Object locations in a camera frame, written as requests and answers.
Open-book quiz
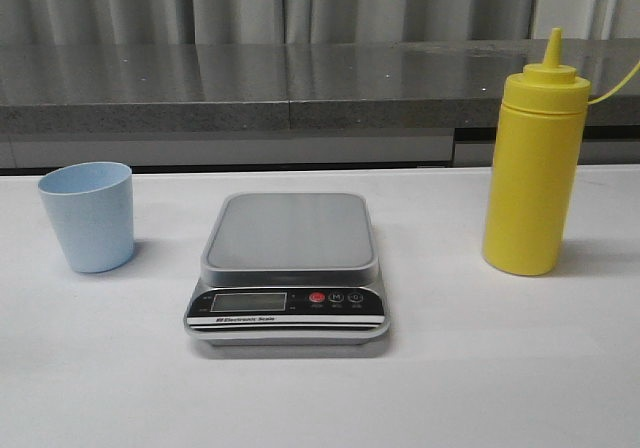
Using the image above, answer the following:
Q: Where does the yellow squeeze bottle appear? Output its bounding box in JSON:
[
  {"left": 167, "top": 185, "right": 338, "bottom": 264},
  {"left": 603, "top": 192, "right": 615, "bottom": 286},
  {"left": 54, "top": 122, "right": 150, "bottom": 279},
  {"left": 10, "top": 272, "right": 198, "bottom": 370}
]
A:
[{"left": 481, "top": 27, "right": 640, "bottom": 277}]

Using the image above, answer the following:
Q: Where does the grey stone counter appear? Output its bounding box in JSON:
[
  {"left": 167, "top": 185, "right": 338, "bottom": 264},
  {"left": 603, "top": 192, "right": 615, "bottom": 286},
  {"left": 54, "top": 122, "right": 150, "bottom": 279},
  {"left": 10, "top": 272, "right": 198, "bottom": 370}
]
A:
[{"left": 0, "top": 37, "right": 640, "bottom": 170}]

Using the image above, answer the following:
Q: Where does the grey pleated curtain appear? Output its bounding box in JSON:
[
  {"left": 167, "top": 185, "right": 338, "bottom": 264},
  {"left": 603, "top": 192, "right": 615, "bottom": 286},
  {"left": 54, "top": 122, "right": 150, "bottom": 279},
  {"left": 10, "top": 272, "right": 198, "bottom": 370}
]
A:
[{"left": 1, "top": 0, "right": 639, "bottom": 45}]

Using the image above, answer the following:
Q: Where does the silver digital kitchen scale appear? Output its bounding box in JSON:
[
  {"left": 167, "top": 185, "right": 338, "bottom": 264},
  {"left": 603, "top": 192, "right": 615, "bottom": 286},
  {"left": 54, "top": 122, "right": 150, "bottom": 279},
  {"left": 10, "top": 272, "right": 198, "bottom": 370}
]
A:
[{"left": 183, "top": 192, "right": 390, "bottom": 346}]

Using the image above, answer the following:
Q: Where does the light blue plastic cup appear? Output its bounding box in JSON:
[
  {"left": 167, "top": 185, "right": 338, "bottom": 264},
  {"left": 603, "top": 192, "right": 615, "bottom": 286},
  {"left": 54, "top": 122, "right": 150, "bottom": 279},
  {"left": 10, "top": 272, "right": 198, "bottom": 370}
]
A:
[{"left": 38, "top": 161, "right": 135, "bottom": 273}]

